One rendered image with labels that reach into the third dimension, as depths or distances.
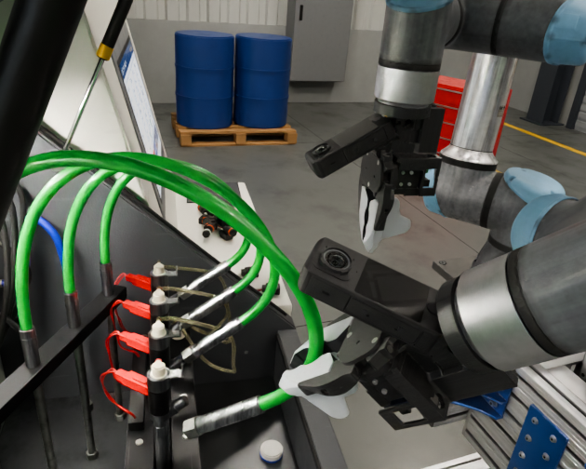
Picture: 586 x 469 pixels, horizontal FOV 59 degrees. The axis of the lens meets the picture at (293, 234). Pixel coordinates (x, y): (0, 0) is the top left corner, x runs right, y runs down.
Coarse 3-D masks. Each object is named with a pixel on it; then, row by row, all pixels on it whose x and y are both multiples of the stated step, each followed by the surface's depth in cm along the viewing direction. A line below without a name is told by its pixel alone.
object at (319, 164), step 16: (352, 128) 67; (368, 128) 65; (384, 128) 64; (320, 144) 66; (336, 144) 65; (352, 144) 64; (368, 144) 65; (320, 160) 64; (336, 160) 64; (352, 160) 65; (320, 176) 65
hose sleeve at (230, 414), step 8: (248, 400) 52; (256, 400) 52; (224, 408) 54; (232, 408) 53; (240, 408) 52; (248, 408) 52; (256, 408) 51; (200, 416) 55; (208, 416) 54; (216, 416) 53; (224, 416) 53; (232, 416) 52; (240, 416) 52; (248, 416) 52; (200, 424) 54; (208, 424) 54; (216, 424) 53; (224, 424) 53; (200, 432) 54
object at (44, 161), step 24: (24, 168) 44; (48, 168) 44; (120, 168) 43; (144, 168) 43; (192, 192) 43; (240, 216) 43; (264, 240) 44; (288, 264) 44; (312, 312) 46; (312, 336) 47; (312, 360) 48; (264, 408) 51
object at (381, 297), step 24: (312, 264) 39; (336, 264) 39; (360, 264) 40; (312, 288) 39; (336, 288) 38; (360, 288) 38; (384, 288) 39; (408, 288) 40; (432, 288) 40; (360, 312) 39; (384, 312) 38; (408, 312) 38; (432, 312) 38; (408, 336) 38; (432, 336) 37
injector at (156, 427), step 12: (168, 372) 63; (156, 384) 62; (168, 384) 63; (156, 396) 63; (168, 396) 64; (180, 396) 66; (156, 408) 64; (168, 408) 65; (180, 408) 65; (156, 420) 65; (156, 432) 66; (168, 432) 67; (156, 444) 67; (168, 444) 68; (156, 456) 68; (168, 456) 69; (156, 468) 70; (168, 468) 70
